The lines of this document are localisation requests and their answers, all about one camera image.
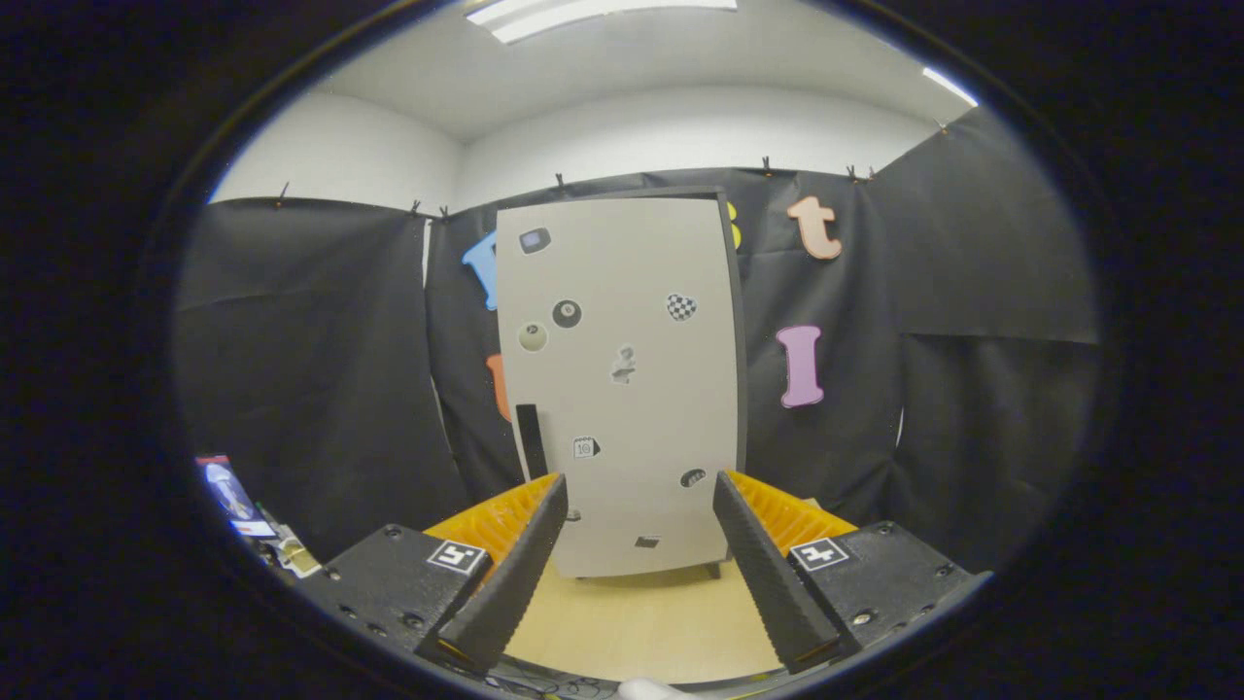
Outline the light grey shoe cabinet door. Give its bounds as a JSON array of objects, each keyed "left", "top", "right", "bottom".
[{"left": 496, "top": 197, "right": 740, "bottom": 579}]

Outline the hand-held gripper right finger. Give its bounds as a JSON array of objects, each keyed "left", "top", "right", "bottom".
[{"left": 712, "top": 471, "right": 994, "bottom": 675}]

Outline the narrow ceiling light strip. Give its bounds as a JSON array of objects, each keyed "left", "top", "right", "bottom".
[{"left": 921, "top": 66, "right": 980, "bottom": 108}]

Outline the tangle of thin cables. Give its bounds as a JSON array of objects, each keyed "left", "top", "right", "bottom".
[{"left": 486, "top": 666, "right": 604, "bottom": 697}]

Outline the grey shoe cabinet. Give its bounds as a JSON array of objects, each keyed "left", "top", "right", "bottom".
[{"left": 494, "top": 187, "right": 749, "bottom": 581}]

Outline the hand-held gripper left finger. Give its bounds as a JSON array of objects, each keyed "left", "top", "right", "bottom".
[{"left": 311, "top": 473, "right": 570, "bottom": 675}]

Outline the black backdrop cloth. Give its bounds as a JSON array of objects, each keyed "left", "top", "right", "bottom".
[{"left": 175, "top": 107, "right": 1104, "bottom": 575}]

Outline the wide ceiling light panel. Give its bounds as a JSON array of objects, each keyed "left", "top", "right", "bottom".
[{"left": 465, "top": 0, "right": 738, "bottom": 45}]

